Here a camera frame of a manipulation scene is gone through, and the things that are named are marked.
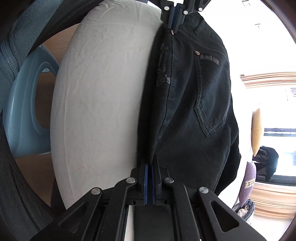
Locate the purple patterned pillow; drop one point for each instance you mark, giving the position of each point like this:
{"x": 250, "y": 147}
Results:
{"x": 248, "y": 183}

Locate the blue grey operator clothing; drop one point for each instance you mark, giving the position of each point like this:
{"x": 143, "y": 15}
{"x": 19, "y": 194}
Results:
{"x": 20, "y": 39}

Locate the black denim jeans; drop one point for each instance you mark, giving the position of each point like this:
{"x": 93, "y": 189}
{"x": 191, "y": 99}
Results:
{"x": 186, "y": 115}

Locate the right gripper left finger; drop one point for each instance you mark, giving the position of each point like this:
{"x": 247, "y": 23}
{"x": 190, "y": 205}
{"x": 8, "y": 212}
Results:
{"x": 100, "y": 214}

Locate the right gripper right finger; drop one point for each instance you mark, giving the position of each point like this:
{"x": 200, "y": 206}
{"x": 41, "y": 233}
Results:
{"x": 197, "y": 214}

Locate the black clothes on chair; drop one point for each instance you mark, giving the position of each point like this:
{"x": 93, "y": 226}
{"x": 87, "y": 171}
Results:
{"x": 266, "y": 162}

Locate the blue plastic stool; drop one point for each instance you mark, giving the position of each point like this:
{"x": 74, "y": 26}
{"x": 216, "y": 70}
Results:
{"x": 25, "y": 135}

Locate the grey folded duvet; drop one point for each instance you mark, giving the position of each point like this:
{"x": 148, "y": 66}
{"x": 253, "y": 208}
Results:
{"x": 246, "y": 211}

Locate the white bed mattress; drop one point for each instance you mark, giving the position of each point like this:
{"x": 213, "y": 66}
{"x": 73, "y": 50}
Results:
{"x": 97, "y": 96}

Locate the yellow pillow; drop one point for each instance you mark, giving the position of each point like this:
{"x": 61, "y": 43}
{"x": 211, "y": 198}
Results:
{"x": 256, "y": 131}

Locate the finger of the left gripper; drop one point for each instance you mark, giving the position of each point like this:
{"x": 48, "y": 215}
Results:
{"x": 167, "y": 12}
{"x": 186, "y": 8}

